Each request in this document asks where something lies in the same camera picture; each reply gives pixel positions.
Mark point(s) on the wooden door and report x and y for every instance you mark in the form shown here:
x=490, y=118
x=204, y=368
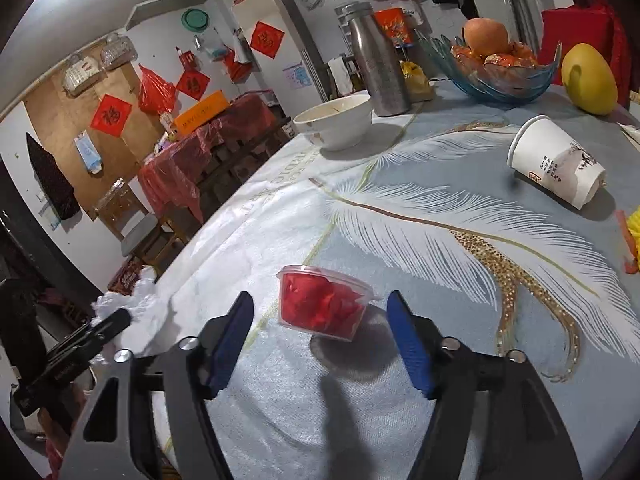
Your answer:
x=55, y=120

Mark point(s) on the white ceramic bowl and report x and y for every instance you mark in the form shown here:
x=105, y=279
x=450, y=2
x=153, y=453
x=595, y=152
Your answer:
x=335, y=122

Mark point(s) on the blue glass fruit bowl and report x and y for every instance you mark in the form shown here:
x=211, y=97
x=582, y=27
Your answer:
x=490, y=85

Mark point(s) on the white printed paper cup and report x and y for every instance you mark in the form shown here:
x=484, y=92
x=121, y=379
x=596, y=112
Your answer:
x=550, y=160

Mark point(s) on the yellow plastic bag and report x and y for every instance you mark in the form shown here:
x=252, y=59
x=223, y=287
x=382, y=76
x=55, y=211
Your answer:
x=417, y=82

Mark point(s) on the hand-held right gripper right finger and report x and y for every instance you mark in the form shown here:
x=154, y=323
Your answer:
x=407, y=340

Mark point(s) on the steel thermos bottle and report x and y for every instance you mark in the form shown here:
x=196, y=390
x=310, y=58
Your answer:
x=380, y=60

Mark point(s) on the green round lid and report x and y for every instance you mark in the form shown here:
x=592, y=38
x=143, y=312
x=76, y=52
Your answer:
x=195, y=19

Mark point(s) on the feather print tablecloth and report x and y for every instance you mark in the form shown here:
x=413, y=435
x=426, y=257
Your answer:
x=450, y=270

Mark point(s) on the white woven basket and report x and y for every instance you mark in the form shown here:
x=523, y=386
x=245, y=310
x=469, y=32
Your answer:
x=81, y=76

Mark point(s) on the yellow mango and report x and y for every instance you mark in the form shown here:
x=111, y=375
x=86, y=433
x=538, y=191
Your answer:
x=590, y=80

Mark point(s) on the white plastic bag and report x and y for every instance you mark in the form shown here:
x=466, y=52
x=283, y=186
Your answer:
x=140, y=295

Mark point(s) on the red diamond paper decoration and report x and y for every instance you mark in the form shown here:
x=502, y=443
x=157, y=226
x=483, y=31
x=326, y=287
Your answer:
x=267, y=40
x=111, y=115
x=236, y=65
x=193, y=85

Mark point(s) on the yellow spiky ball toy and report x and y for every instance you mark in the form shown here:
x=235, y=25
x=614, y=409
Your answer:
x=634, y=240

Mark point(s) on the red plastic bag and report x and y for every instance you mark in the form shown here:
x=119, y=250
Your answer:
x=156, y=91

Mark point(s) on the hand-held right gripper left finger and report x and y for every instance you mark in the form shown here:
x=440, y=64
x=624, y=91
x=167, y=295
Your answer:
x=230, y=340

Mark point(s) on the wooden chair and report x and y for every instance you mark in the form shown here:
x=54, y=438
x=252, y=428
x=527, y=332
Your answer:
x=142, y=232

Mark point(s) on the white snack packet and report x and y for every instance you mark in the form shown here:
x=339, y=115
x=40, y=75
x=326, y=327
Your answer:
x=632, y=135

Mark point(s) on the white refrigerator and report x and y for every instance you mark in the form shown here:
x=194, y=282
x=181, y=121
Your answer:
x=285, y=25

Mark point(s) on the clear cup with red paper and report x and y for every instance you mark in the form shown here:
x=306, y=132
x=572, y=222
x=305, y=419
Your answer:
x=320, y=305

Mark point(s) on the orange gift box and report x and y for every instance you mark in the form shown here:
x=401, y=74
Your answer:
x=395, y=27

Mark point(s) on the clear woven basket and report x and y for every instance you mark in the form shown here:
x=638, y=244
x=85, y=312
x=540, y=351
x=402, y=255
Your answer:
x=119, y=51

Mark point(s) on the white hanging towel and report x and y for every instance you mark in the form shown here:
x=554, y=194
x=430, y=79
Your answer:
x=341, y=77

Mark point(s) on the red cushion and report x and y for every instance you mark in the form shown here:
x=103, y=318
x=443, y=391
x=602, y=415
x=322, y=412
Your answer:
x=585, y=25

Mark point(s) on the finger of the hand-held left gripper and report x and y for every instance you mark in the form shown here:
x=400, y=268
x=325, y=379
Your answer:
x=112, y=324

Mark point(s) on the long orange box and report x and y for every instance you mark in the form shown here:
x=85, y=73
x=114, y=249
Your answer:
x=201, y=112

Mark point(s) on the hanging pack of face masks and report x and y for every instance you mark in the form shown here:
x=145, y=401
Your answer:
x=89, y=152

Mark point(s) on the dark hanging cloth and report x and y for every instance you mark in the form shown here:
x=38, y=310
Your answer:
x=52, y=180

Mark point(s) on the pile of orange snack packets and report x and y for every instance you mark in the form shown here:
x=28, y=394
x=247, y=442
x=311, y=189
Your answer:
x=500, y=57

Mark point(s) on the table under red plastic cover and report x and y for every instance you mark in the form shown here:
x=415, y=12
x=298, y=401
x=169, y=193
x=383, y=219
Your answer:
x=190, y=165

